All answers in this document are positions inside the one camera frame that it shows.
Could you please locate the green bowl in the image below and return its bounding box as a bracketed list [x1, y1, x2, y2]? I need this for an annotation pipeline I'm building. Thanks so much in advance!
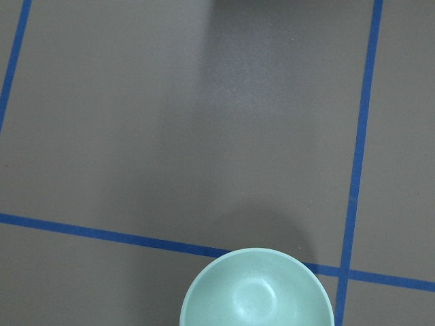
[179, 248, 334, 325]

